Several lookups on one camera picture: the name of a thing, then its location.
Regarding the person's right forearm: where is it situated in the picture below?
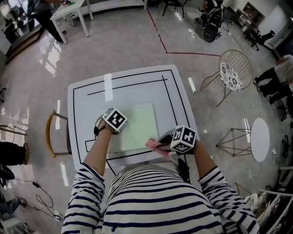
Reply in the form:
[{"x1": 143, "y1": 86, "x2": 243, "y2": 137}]
[{"x1": 193, "y1": 139, "x2": 217, "y2": 179}]

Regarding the wooden chair with black seat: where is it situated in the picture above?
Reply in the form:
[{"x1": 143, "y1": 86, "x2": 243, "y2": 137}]
[{"x1": 45, "y1": 109, "x2": 72, "y2": 159}]

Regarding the pink cloth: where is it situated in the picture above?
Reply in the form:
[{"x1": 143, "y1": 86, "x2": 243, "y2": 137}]
[{"x1": 145, "y1": 138, "x2": 173, "y2": 160}]

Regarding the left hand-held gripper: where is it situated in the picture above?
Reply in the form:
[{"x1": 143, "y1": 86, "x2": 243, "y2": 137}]
[{"x1": 93, "y1": 107, "x2": 128, "y2": 138}]

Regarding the person's striped shirt torso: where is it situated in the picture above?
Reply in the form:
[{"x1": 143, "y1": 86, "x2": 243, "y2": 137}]
[{"x1": 61, "y1": 162, "x2": 260, "y2": 234}]

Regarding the black wheeled robot base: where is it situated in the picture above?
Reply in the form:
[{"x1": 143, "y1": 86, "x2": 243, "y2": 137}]
[{"x1": 195, "y1": 0, "x2": 225, "y2": 43}]

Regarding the white long desk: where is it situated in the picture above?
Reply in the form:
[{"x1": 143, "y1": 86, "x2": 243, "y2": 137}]
[{"x1": 49, "y1": 0, "x2": 147, "y2": 45}]

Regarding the red floor tape line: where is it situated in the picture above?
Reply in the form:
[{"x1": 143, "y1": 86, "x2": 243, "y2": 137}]
[{"x1": 146, "y1": 10, "x2": 222, "y2": 57}]

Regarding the small round white side table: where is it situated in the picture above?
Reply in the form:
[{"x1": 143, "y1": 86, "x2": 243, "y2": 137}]
[{"x1": 216, "y1": 117, "x2": 271, "y2": 163}]

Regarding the pale green object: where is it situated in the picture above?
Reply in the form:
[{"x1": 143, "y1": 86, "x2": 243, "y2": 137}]
[{"x1": 95, "y1": 103, "x2": 159, "y2": 153}]

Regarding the black office chair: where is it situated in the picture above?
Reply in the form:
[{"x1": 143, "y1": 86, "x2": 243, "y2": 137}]
[{"x1": 246, "y1": 29, "x2": 276, "y2": 51}]

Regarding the person's left forearm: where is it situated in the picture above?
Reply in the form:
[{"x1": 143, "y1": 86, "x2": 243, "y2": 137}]
[{"x1": 83, "y1": 125, "x2": 113, "y2": 178}]

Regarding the black cable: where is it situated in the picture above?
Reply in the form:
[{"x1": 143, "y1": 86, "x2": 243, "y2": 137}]
[{"x1": 13, "y1": 178, "x2": 57, "y2": 218}]

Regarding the patterned round seat cushion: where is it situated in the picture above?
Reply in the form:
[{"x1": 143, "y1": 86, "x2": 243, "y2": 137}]
[{"x1": 219, "y1": 63, "x2": 244, "y2": 92}]

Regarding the white metal rack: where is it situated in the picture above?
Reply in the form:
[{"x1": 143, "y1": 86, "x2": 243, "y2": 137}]
[{"x1": 257, "y1": 166, "x2": 293, "y2": 234}]

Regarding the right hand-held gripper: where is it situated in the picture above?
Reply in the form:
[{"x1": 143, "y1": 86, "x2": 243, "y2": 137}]
[{"x1": 157, "y1": 124, "x2": 197, "y2": 156}]

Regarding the gold wire chair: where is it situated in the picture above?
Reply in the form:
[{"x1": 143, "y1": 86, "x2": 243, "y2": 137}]
[{"x1": 200, "y1": 49, "x2": 253, "y2": 107}]

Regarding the white square table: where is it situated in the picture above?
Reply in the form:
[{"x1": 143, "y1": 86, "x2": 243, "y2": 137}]
[{"x1": 67, "y1": 64, "x2": 200, "y2": 176}]

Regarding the wooden shelf cabinet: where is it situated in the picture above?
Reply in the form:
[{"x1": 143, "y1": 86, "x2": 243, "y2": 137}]
[{"x1": 236, "y1": 1, "x2": 266, "y2": 35}]

